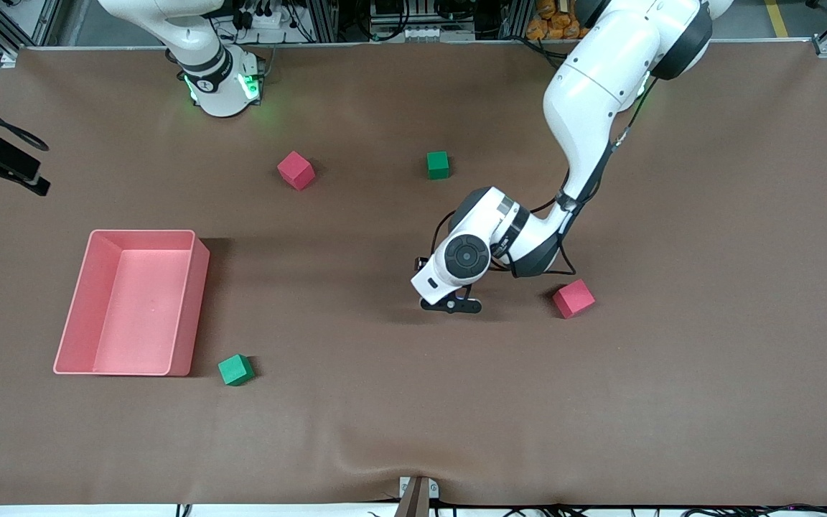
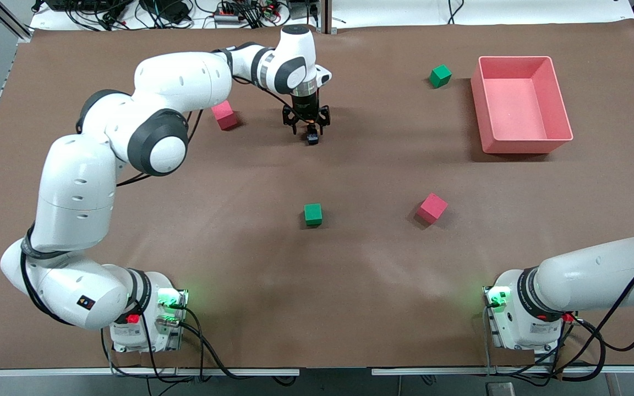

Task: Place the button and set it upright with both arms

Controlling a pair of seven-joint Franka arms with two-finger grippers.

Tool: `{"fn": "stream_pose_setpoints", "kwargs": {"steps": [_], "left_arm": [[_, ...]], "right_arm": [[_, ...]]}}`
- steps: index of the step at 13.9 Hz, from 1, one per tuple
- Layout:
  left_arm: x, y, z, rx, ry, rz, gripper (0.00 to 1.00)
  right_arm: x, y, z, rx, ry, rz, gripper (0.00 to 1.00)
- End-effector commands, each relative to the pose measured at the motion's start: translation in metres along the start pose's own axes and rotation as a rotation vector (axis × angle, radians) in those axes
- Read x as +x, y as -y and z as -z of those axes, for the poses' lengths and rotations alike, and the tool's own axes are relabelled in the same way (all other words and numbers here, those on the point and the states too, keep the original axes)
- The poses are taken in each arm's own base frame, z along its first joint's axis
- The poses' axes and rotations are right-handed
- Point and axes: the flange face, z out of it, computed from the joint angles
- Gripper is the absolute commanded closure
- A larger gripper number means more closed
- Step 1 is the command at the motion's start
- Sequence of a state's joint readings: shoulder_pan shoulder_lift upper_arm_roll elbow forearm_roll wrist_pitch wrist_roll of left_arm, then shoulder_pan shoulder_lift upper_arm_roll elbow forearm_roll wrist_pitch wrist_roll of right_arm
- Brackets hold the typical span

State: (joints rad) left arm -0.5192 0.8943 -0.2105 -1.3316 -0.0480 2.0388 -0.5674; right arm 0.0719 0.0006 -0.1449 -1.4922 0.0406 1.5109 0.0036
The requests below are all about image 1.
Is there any brown table cover mat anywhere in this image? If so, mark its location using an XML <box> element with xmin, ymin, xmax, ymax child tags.
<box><xmin>0</xmin><ymin>39</ymin><xmax>827</xmax><ymax>507</ymax></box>

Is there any red foam cube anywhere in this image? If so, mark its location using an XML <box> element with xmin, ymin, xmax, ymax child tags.
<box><xmin>552</xmin><ymin>279</ymin><xmax>597</xmax><ymax>320</ymax></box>
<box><xmin>276</xmin><ymin>151</ymin><xmax>316</xmax><ymax>192</ymax></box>

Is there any pink plastic bin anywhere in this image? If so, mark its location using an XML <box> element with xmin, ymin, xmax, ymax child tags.
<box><xmin>53</xmin><ymin>229</ymin><xmax>210</xmax><ymax>377</ymax></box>

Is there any grey electronics unit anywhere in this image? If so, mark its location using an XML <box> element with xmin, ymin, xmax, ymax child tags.
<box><xmin>370</xmin><ymin>0</ymin><xmax>479</xmax><ymax>42</ymax></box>

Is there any orange packaged goods pile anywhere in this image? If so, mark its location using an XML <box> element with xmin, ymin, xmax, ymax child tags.
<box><xmin>526</xmin><ymin>0</ymin><xmax>587</xmax><ymax>40</ymax></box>

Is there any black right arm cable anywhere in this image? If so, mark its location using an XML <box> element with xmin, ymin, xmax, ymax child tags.
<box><xmin>0</xmin><ymin>75</ymin><xmax>50</xmax><ymax>153</ymax></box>

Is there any aluminium frame profile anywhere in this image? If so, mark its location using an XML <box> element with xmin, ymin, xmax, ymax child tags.
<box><xmin>0</xmin><ymin>0</ymin><xmax>62</xmax><ymax>65</ymax></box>

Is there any grey metal table bracket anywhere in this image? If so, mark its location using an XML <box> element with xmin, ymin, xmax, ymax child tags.
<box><xmin>393</xmin><ymin>476</ymin><xmax>440</xmax><ymax>517</ymax></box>

